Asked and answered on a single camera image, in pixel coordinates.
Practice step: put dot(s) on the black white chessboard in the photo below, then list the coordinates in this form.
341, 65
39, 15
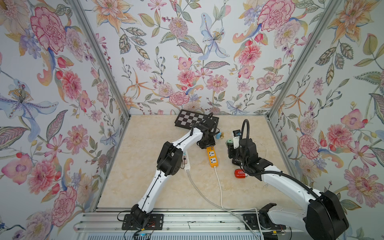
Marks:
188, 120

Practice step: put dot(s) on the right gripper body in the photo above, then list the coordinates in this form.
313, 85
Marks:
236, 153

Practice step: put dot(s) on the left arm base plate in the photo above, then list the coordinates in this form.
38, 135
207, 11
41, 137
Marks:
150, 222

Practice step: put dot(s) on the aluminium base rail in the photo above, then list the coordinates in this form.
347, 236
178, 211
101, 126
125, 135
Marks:
178, 225

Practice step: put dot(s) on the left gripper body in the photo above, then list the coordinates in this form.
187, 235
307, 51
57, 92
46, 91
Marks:
207, 140

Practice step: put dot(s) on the orange power strip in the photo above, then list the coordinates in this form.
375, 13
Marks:
212, 157

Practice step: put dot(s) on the red electric shaver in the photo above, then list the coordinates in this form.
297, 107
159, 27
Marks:
240, 174

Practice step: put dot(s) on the brown charger on white strip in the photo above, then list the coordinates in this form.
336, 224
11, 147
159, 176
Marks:
185, 158

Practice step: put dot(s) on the white power strip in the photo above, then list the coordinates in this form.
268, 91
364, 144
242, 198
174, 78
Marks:
187, 166

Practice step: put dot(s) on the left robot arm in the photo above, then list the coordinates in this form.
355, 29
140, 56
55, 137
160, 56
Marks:
169, 163

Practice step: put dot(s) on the left aluminium corner post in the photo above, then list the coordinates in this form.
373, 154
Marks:
99, 55

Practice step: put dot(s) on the right aluminium corner post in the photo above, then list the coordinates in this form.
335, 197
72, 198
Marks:
329, 11

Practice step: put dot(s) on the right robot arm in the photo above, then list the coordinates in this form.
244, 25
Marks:
320, 215

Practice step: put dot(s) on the light green USB charger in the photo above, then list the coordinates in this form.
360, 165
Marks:
229, 144

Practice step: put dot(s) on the aluminium corner post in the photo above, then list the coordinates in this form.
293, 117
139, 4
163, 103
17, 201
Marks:
329, 11
99, 55

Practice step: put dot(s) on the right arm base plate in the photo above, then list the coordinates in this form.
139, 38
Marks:
253, 220

